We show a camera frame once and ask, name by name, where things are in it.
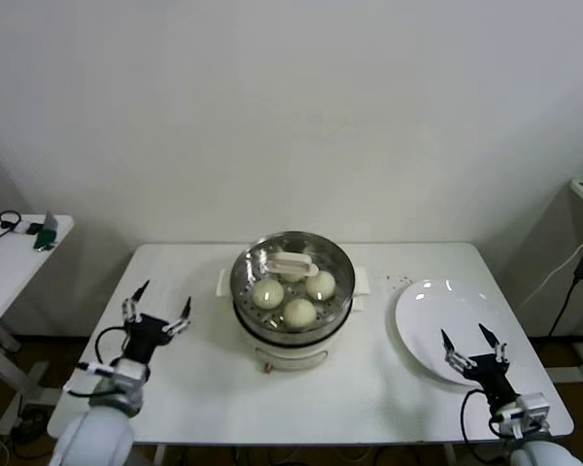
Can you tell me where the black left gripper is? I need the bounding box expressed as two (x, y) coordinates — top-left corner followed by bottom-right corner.
(120, 279), (193, 365)

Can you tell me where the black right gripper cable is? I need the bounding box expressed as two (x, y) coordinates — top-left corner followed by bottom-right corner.
(460, 387), (490, 443)

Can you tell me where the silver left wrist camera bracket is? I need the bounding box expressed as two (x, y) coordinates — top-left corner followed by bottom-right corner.
(62, 361), (150, 397)

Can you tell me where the white desk base frame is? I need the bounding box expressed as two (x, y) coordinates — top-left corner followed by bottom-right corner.
(533, 334), (583, 384)

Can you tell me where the floor power strip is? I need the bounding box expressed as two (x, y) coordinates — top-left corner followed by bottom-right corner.
(9, 406), (50, 441)

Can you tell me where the perforated steel steamer basket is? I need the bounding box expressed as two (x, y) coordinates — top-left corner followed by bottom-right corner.
(215, 231), (372, 342)

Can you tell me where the white side table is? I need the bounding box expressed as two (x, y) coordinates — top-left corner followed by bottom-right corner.
(0, 213), (74, 436)

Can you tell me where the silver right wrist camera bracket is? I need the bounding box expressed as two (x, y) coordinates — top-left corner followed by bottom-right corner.
(490, 391), (551, 438)

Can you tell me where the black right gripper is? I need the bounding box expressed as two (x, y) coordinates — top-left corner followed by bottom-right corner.
(439, 322), (521, 409)

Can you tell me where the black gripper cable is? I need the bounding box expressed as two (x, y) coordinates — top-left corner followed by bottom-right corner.
(94, 325), (130, 365)
(460, 387), (490, 443)

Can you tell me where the round glass pot lid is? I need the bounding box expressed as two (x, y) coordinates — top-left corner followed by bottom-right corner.
(230, 231), (357, 331)

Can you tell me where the black cable loop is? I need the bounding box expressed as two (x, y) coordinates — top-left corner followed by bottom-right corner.
(0, 211), (23, 242)

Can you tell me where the large white plate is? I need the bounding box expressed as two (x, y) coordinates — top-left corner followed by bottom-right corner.
(394, 279), (515, 387)

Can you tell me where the white power cable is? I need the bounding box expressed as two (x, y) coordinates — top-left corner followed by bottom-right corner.
(517, 227), (583, 310)

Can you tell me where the white electric cooking pot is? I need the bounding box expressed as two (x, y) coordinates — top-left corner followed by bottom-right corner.
(232, 290), (365, 376)

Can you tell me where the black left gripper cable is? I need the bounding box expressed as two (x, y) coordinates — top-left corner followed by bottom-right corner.
(94, 325), (130, 365)

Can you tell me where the green tool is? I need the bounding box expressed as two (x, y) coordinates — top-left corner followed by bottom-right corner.
(32, 211), (59, 253)

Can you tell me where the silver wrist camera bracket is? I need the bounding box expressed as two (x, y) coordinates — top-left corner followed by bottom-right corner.
(62, 361), (150, 397)
(490, 391), (551, 438)

